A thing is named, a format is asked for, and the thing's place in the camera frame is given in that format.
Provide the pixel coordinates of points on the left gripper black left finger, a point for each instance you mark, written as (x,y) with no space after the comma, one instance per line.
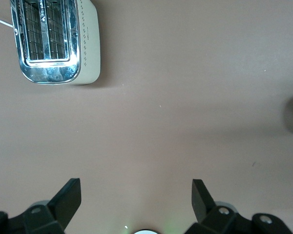
(66,202)

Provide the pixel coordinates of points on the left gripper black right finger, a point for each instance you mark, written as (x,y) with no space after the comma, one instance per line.
(201,202)

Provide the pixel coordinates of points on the beige and chrome toaster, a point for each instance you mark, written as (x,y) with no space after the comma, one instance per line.
(90,48)

